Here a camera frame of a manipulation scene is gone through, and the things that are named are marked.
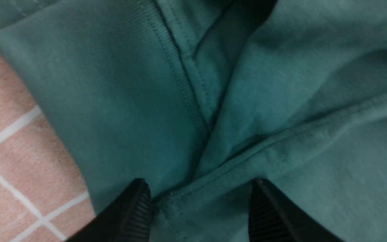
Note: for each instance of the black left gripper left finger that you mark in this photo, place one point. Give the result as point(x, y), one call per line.
point(127, 219)

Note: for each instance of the pink grid tablecloth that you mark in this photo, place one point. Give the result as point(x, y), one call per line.
point(43, 197)

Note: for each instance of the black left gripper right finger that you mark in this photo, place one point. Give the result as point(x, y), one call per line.
point(273, 217)

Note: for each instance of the green long-sleeved shirt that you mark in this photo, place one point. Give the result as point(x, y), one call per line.
point(201, 97)

